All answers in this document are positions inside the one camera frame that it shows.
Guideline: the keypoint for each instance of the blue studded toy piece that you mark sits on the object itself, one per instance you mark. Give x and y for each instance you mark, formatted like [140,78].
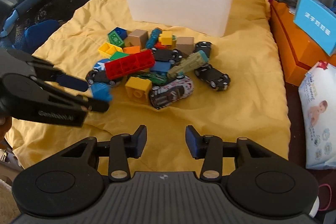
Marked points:
[101,90]

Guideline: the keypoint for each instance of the small yellow building block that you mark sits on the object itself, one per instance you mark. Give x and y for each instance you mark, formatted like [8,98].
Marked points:
[166,39]

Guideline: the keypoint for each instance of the blue white round toy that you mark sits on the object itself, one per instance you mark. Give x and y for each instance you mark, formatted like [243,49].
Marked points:
[101,64]

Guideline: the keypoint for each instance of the tan building block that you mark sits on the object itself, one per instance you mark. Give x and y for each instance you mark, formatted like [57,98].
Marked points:
[137,39]
[185,44]

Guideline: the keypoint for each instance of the dark blue mesh bag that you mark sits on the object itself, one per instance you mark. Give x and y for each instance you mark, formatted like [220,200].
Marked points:
[47,11]

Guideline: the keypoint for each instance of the dark blue building block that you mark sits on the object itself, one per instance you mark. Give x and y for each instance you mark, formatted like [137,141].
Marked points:
[121,31]

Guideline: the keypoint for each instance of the light blue building block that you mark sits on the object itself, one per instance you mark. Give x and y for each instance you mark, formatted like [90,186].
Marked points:
[160,66]

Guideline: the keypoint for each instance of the long red building block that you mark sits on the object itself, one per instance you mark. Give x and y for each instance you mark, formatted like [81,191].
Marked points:
[128,65]

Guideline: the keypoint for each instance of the green printed building block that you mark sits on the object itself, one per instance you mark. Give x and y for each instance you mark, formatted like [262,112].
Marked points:
[115,39]

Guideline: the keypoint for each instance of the large yellow building block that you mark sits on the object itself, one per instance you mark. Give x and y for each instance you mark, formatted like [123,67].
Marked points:
[137,87]

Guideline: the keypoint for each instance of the hollow yellow building block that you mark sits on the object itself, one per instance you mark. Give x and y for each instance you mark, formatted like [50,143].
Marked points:
[107,49]

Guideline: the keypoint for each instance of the orange building block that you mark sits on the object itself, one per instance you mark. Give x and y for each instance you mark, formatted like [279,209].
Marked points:
[132,50]

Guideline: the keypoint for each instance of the yellow blanket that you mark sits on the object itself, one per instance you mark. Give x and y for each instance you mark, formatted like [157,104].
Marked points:
[236,108]

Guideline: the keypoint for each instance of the green plastic toy block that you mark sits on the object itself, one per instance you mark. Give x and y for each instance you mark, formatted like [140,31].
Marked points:
[119,56]

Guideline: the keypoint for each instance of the orange box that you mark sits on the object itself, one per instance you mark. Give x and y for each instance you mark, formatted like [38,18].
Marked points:
[294,43]

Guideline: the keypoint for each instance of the baby wipes pack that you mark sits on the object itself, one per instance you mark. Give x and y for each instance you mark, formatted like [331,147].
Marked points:
[320,113]

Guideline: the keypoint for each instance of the small red block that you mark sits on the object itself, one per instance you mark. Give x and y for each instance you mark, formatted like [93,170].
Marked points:
[160,45]

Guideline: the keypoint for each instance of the light blue box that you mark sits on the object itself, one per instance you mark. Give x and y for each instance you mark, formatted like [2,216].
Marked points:
[315,22]

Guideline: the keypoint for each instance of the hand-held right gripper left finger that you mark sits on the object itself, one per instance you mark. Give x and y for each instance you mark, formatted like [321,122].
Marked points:
[140,140]

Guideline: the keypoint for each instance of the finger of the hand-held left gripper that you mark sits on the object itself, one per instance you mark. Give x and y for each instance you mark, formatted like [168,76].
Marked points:
[98,106]
[73,83]

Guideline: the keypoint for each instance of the green toy car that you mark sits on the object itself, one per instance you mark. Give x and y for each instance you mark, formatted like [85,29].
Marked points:
[153,77]

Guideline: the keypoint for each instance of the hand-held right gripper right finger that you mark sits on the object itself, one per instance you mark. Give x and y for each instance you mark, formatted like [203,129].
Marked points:
[191,140]

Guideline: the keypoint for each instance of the person's left hand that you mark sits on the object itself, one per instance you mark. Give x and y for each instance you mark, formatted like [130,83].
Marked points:
[4,127]

